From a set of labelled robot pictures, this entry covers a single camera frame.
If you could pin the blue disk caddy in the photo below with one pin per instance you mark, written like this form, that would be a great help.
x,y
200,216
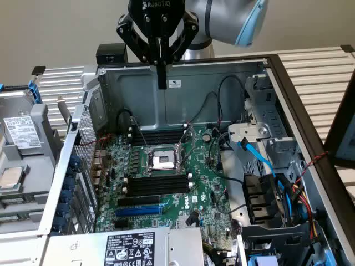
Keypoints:
x,y
34,92

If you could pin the black plastic fan shroud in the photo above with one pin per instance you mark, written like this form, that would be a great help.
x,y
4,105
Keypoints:
x,y
258,194

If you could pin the black plastic bay frame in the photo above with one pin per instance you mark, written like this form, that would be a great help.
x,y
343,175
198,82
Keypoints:
x,y
277,235

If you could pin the open metal PC case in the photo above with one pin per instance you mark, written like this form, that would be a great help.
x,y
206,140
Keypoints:
x,y
235,69

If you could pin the black framed panel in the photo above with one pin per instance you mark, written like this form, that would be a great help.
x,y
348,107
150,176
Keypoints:
x,y
337,133

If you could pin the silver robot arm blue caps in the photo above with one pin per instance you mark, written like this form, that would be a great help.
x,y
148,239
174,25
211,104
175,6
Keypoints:
x,y
227,19

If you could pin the short black expansion slot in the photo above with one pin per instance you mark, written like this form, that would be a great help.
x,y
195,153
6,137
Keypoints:
x,y
121,224

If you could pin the thin metal locking lever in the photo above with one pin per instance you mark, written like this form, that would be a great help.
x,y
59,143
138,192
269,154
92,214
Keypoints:
x,y
141,133

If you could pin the gray parts rack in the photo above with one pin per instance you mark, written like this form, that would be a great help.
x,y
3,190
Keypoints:
x,y
36,171

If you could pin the silver CPU chip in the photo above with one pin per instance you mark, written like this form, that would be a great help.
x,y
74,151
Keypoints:
x,y
11,177

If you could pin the metal disk bay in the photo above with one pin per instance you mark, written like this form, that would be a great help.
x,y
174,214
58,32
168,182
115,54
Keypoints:
x,y
249,130

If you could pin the black box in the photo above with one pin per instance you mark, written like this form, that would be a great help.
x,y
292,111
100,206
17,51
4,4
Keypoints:
x,y
111,54

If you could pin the CPU socket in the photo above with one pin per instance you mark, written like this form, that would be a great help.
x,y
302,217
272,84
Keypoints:
x,y
161,159

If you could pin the blue card retention clip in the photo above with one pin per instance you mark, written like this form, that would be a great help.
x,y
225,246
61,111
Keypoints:
x,y
74,162
65,209
60,222
70,183
67,196

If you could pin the silver power supply with label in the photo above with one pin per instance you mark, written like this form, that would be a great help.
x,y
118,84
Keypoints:
x,y
83,249

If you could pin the round coin battery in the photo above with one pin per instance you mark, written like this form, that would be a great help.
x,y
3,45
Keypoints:
x,y
206,137

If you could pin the blue expansion slot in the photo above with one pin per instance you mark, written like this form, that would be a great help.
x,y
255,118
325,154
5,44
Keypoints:
x,y
138,211

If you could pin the silver hard disk white label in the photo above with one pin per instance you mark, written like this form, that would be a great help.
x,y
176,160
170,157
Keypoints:
x,y
23,130

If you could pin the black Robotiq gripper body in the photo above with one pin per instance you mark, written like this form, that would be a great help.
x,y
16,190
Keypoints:
x,y
155,14

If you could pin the metal rear port block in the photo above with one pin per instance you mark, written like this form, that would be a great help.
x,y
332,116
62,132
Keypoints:
x,y
98,166

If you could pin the long black expansion slot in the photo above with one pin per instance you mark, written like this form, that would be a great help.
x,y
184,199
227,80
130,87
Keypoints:
x,y
138,200

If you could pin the metal socket cover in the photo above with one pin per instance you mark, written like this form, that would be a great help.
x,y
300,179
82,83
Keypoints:
x,y
180,156

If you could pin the green Dell motherboard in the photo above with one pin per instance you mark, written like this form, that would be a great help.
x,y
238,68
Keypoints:
x,y
199,171

